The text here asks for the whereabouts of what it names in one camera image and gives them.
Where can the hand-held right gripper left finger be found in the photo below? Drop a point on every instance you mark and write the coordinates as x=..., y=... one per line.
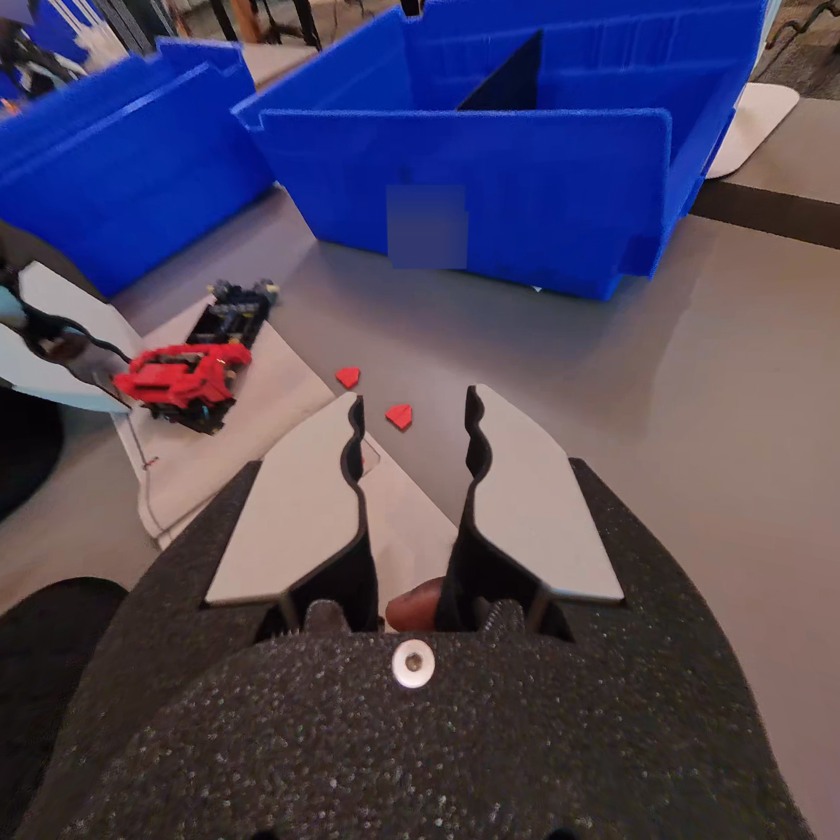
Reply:
x=282, y=525

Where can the blue plastic bin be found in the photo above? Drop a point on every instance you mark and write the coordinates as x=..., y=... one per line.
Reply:
x=525, y=184
x=118, y=171

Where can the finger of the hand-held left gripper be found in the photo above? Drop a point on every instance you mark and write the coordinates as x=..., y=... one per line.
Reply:
x=53, y=381
x=72, y=302

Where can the black tape strip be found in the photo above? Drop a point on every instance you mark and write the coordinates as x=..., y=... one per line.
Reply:
x=775, y=213

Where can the lego instruction booklet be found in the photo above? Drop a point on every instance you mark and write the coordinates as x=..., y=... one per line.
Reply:
x=250, y=394

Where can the black quilted pad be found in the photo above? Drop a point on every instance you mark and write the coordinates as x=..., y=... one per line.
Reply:
x=26, y=453
x=53, y=696

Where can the red and black lego car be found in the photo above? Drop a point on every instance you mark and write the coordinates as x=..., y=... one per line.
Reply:
x=184, y=374

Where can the red lego wedge plate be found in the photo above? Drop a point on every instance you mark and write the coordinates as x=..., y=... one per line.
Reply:
x=399, y=416

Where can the small red lego wedge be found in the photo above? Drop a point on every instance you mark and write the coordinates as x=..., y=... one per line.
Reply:
x=348, y=377

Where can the white round object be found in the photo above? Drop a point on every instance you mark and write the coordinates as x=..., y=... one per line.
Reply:
x=755, y=125

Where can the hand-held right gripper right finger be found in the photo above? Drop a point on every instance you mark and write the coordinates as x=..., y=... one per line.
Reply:
x=545, y=525

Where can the person's right hand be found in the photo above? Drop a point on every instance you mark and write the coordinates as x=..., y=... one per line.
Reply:
x=418, y=607

